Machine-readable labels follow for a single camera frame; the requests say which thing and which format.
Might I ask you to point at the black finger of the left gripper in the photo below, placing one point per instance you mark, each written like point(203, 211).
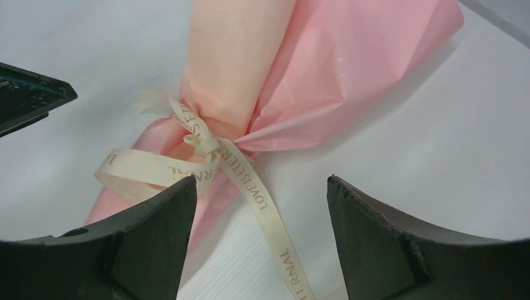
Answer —
point(28, 97)

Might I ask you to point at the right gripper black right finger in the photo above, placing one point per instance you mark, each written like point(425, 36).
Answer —
point(385, 253)

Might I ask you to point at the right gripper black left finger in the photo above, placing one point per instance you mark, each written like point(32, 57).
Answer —
point(138, 253)

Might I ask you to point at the cream printed ribbon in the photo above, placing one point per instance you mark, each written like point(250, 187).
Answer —
point(135, 175)

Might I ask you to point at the pink paper bouquet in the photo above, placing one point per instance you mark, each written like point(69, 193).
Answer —
point(287, 75)

